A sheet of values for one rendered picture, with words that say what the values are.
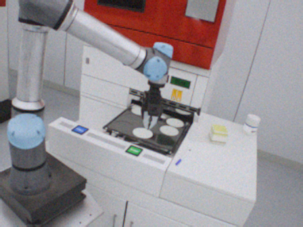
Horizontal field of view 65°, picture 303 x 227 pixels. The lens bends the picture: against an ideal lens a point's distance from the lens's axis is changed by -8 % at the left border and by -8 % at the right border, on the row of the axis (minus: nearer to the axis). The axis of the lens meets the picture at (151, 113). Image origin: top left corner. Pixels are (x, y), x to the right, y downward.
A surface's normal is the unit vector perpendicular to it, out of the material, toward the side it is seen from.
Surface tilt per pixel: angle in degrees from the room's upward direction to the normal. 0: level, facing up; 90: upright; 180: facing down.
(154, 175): 90
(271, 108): 90
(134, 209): 90
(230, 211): 90
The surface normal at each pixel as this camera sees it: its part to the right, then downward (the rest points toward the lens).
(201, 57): -0.36, 0.36
